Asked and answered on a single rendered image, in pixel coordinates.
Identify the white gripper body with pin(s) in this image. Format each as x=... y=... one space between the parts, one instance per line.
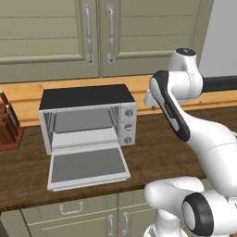
x=149 y=98

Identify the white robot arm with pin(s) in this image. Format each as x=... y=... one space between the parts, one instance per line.
x=213 y=145

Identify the silver toaster oven knob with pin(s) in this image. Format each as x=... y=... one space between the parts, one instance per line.
x=128 y=113
x=127 y=140
x=128 y=126

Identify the silver black toaster oven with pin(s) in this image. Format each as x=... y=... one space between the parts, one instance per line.
x=86 y=96

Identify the silver toaster oven rack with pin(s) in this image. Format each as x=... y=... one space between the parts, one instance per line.
x=84 y=135

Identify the toaster oven glass door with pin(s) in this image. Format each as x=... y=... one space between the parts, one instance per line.
x=88 y=165

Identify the olive green base cupboard door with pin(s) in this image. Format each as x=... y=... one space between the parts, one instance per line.
x=74 y=228
x=139 y=222

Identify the grey appliance with black band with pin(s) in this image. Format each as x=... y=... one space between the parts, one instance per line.
x=220 y=40

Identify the olive green narrow drawer front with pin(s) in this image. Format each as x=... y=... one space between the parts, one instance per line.
x=131 y=199

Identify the olive green wide drawer front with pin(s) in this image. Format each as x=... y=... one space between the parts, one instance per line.
x=92 y=205

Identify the brown wooden knife block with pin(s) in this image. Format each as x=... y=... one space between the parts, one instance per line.
x=9 y=135

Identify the olive green wall cupboard door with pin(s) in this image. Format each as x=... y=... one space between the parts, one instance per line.
x=40 y=34
x=154 y=31

